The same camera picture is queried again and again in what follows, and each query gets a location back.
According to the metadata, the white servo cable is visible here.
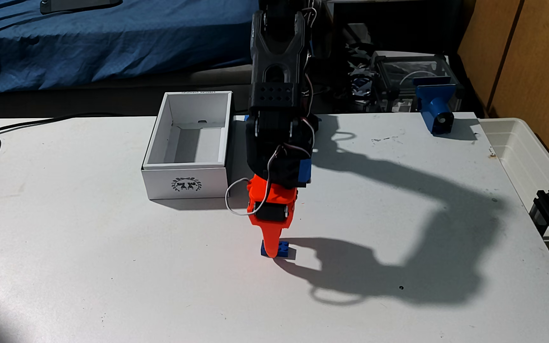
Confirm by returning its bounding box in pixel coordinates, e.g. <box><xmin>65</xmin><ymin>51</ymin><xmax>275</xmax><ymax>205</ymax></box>
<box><xmin>225</xmin><ymin>143</ymin><xmax>286</xmax><ymax>217</ymax></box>

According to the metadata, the wooden cupboard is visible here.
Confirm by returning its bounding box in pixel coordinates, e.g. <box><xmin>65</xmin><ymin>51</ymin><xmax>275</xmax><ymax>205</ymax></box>
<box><xmin>457</xmin><ymin>0</ymin><xmax>549</xmax><ymax>189</ymax></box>

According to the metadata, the dark flat device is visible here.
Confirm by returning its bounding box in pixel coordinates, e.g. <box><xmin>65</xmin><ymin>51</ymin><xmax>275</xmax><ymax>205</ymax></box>
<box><xmin>40</xmin><ymin>0</ymin><xmax>124</xmax><ymax>15</ymax></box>

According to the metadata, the blue bed sheet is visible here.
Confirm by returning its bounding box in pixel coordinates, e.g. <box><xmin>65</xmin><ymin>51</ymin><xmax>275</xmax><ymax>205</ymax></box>
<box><xmin>0</xmin><ymin>0</ymin><xmax>267</xmax><ymax>94</ymax></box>

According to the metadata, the white plastic tub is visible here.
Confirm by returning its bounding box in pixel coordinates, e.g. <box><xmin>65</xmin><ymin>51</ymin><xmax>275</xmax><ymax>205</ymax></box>
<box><xmin>478</xmin><ymin>118</ymin><xmax>549</xmax><ymax>215</ymax></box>

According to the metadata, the clear enclosure black frame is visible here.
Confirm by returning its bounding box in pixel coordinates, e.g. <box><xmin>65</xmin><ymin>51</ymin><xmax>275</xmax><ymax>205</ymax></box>
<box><xmin>369</xmin><ymin>51</ymin><xmax>463</xmax><ymax>114</ymax></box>

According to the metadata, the blue toy brick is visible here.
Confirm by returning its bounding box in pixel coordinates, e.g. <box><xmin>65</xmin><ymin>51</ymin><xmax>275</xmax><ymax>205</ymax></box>
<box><xmin>260</xmin><ymin>240</ymin><xmax>290</xmax><ymax>259</ymax></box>

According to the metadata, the white cardboard box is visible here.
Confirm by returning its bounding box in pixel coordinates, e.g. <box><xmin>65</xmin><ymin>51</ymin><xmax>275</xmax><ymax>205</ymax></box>
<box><xmin>141</xmin><ymin>91</ymin><xmax>234</xmax><ymax>200</ymax></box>

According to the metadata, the blue printed clamp mount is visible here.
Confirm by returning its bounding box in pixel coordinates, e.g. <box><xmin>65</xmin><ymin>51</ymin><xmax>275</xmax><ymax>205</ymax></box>
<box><xmin>413</xmin><ymin>76</ymin><xmax>457</xmax><ymax>136</ymax></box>

